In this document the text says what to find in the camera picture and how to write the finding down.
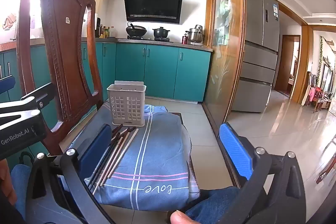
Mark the teal lower kitchen cabinets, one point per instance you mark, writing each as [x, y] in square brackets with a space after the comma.
[157, 69]

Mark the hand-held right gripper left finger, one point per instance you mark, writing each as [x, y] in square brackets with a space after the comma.
[94, 150]

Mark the person's right hand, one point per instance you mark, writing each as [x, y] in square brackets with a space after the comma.
[181, 218]

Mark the person's leg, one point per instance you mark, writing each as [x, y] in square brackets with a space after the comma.
[212, 203]
[21, 176]

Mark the blue striped towel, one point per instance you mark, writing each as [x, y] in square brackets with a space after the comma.
[152, 148]

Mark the grey plastic utensil basket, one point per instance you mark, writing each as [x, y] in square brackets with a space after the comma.
[126, 92]

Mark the green wall garland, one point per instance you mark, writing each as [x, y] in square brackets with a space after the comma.
[321, 56]

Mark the red bottle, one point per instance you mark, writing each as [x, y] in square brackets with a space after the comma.
[184, 39]

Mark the distant wooden furniture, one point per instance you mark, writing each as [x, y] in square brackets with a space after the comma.
[320, 98]

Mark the carved wooden chair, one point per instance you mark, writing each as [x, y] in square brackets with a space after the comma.
[68, 43]

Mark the person's left forearm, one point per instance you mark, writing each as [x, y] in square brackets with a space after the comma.
[5, 182]

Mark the grey refrigerator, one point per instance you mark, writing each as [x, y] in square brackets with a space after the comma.
[258, 29]

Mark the glass sliding door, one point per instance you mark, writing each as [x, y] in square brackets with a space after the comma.
[223, 56]

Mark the bundle of mixed chopsticks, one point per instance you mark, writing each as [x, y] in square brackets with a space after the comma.
[115, 151]

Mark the black wok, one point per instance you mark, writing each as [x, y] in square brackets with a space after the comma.
[136, 30]

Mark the stainless steel pot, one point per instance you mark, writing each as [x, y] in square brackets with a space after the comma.
[195, 35]

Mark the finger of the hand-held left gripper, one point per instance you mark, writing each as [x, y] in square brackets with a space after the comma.
[39, 95]
[6, 83]

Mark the black cooking pot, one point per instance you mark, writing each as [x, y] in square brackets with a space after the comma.
[160, 33]

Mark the dark condiment bottle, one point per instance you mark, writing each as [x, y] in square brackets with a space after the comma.
[101, 32]

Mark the wooden door frame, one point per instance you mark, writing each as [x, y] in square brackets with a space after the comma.
[304, 61]

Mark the person's left leg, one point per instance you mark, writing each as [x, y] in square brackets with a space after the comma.
[21, 176]

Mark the gas stove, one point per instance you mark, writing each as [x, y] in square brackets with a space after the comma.
[147, 40]

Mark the black range hood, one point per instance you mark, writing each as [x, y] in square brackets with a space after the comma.
[153, 3]

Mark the yellow condiment bottle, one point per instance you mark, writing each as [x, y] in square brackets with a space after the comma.
[106, 33]

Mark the kitchen countertop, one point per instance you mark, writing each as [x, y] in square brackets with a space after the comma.
[194, 47]

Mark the plain wooden chair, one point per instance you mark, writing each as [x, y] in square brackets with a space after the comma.
[328, 161]

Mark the person's right leg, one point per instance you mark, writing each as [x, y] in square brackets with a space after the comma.
[212, 203]

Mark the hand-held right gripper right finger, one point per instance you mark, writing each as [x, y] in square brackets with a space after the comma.
[236, 153]

